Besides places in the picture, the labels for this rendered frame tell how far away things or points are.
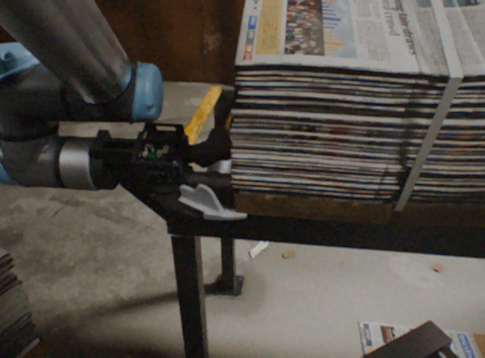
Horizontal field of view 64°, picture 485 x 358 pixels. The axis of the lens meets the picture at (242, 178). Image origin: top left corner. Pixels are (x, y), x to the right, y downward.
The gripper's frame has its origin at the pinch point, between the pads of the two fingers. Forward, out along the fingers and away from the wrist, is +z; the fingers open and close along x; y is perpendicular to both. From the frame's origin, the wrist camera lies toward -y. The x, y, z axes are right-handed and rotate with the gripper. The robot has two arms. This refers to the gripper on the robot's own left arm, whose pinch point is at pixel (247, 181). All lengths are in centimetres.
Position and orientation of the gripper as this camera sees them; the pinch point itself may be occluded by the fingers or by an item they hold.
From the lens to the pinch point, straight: 53.9
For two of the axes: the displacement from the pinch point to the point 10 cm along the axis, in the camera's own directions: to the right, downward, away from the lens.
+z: 9.9, 0.6, -1.0
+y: -0.4, -6.2, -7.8
